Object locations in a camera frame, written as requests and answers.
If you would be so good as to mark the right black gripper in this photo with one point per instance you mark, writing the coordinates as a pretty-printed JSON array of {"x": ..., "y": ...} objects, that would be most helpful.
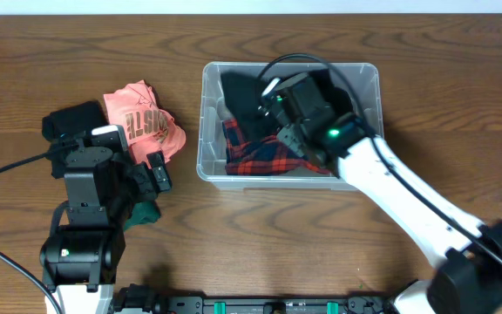
[{"x": 288, "y": 135}]

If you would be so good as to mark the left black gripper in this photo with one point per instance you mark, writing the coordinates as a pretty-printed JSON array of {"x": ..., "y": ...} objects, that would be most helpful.
[{"x": 147, "y": 177}]

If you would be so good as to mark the dark green garment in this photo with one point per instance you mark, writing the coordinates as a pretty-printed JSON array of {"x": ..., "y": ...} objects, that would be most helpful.
[{"x": 143, "y": 213}]

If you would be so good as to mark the pink printed t-shirt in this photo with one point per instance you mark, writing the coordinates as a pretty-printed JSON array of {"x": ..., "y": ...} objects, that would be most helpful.
[{"x": 148, "y": 128}]

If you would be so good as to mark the black garment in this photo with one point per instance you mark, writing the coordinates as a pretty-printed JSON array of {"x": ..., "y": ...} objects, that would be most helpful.
[
  {"x": 71, "y": 125},
  {"x": 242, "y": 95}
]

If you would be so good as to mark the red navy plaid shirt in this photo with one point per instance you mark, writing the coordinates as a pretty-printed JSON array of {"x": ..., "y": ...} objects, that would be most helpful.
[{"x": 265, "y": 157}]

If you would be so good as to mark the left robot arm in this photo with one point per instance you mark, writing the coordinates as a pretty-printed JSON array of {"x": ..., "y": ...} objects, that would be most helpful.
[{"x": 87, "y": 240}]

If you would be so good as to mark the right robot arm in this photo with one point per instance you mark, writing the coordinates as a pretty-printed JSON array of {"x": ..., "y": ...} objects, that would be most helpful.
[{"x": 465, "y": 253}]

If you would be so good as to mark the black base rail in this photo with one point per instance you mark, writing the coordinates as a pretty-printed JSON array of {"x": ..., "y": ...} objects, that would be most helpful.
[{"x": 255, "y": 305}]

